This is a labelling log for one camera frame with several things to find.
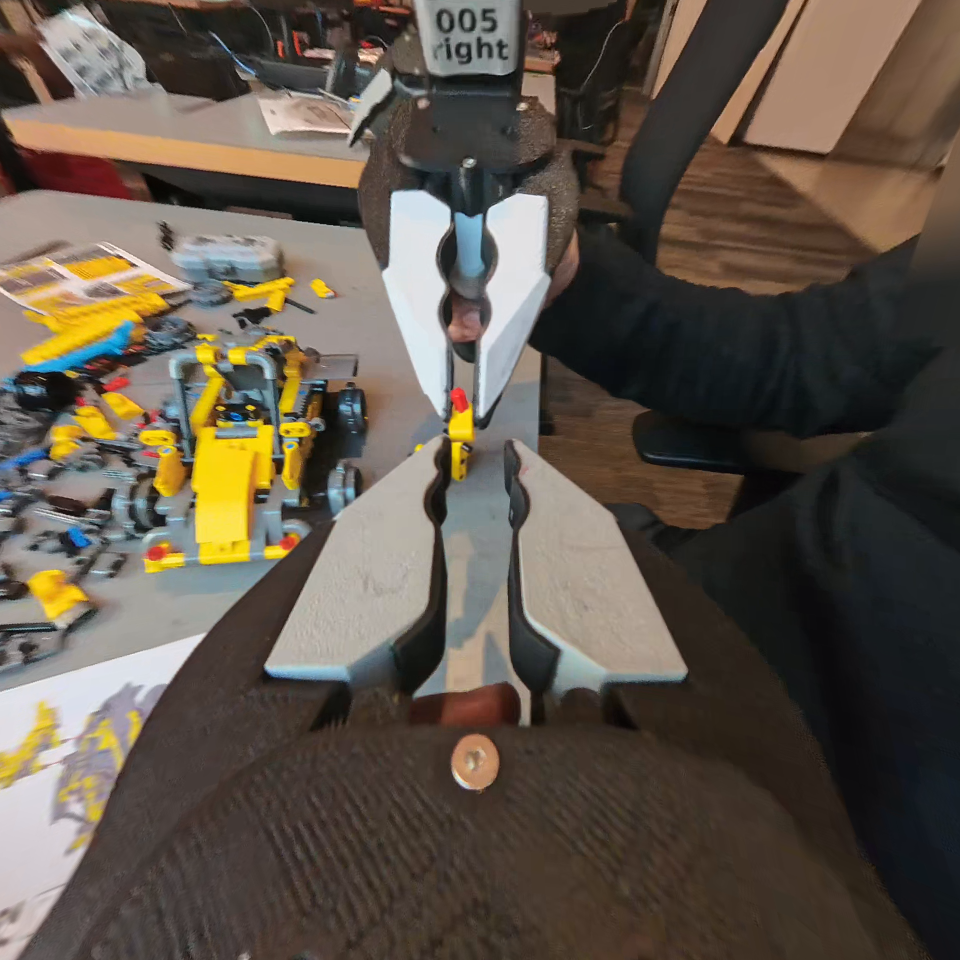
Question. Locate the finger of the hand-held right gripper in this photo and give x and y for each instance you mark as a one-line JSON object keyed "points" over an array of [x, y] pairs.
{"points": [[521, 285], [412, 285]]}

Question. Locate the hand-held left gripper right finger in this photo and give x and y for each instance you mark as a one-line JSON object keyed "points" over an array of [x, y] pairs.
{"points": [[592, 592]]}

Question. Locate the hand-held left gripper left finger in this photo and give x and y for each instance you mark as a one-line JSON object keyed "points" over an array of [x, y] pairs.
{"points": [[360, 592]]}

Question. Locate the red brick pin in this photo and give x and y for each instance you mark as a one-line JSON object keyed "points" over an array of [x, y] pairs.
{"points": [[459, 397]]}

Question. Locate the yellow brick subassembly blue pins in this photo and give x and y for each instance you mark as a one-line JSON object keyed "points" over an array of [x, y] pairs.
{"points": [[461, 457]]}

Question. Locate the person's right forearm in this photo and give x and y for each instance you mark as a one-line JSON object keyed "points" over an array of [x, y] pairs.
{"points": [[712, 337]]}

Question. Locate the person's right hand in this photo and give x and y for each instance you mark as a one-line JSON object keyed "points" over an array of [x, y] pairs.
{"points": [[466, 319]]}

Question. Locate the small yellow orange brick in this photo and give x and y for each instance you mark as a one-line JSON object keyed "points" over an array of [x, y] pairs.
{"points": [[322, 287]]}

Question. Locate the black axle rod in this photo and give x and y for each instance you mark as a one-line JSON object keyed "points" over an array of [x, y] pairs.
{"points": [[300, 305]]}

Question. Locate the yellow beam assembly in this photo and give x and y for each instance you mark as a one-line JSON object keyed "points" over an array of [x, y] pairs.
{"points": [[259, 291]]}

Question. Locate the black connector brick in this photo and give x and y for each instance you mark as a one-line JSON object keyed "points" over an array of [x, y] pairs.
{"points": [[255, 315]]}

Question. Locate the white paper sheet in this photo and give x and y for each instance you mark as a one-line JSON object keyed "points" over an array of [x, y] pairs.
{"points": [[307, 116]]}

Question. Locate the grey brick battery box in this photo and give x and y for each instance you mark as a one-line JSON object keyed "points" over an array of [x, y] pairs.
{"points": [[225, 255]]}

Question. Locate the yellow toy brick car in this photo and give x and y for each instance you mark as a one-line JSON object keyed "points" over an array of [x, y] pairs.
{"points": [[225, 450]]}

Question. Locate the grey wheel hub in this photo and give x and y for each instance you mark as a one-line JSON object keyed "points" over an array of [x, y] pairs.
{"points": [[210, 296]]}

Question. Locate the black mesh office chair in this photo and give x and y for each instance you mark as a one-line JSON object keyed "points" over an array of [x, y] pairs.
{"points": [[675, 112]]}

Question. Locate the person's dark clothed body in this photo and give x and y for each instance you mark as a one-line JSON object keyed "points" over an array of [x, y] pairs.
{"points": [[825, 637]]}

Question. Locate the long grey table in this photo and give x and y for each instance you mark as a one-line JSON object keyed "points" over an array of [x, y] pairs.
{"points": [[187, 127]]}

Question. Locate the cluster of yellow beams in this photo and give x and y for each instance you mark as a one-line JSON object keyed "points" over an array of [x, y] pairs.
{"points": [[90, 315]]}

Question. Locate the pile of dark small bricks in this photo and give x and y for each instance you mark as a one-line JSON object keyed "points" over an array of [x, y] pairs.
{"points": [[45, 510]]}

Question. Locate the yellow sticker sheet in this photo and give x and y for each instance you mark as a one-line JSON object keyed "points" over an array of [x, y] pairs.
{"points": [[82, 274]]}

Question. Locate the blue brick panel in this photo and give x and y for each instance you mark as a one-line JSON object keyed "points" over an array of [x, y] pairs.
{"points": [[82, 352]]}

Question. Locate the brick instruction booklet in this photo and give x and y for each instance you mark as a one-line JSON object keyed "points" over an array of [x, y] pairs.
{"points": [[60, 750]]}

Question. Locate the white cabinet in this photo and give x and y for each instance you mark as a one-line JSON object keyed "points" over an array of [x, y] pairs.
{"points": [[810, 67]]}

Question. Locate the red black printed bag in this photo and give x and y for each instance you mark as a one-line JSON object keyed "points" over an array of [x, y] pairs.
{"points": [[60, 169]]}

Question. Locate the loose dark tyre wheel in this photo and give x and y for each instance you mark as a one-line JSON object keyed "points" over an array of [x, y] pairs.
{"points": [[45, 390]]}

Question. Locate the printed paper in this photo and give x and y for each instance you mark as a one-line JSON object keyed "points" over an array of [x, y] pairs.
{"points": [[90, 52]]}

